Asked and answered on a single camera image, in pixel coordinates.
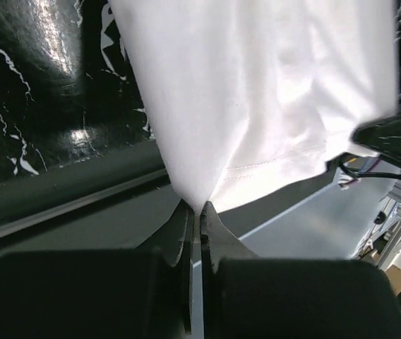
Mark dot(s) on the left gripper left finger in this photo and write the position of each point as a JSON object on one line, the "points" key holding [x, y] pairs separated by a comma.
{"points": [[173, 241]]}

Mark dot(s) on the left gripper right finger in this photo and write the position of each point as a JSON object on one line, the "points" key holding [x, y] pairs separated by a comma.
{"points": [[217, 243]]}

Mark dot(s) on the white t shirt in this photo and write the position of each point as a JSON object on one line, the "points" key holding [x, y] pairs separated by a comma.
{"points": [[246, 97]]}

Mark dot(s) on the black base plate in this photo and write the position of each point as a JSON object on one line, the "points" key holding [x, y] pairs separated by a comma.
{"points": [[88, 202]]}

